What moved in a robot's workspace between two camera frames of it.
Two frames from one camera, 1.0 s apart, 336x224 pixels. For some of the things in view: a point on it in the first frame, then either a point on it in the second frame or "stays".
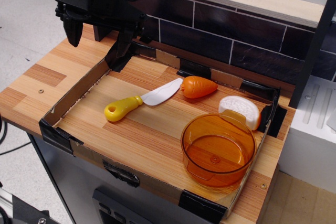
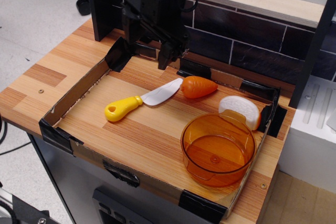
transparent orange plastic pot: x=218 y=148 stays
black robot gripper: x=107 y=7 → x=163 y=15
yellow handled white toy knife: x=119 y=109 stays
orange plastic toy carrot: x=195 y=87 stays
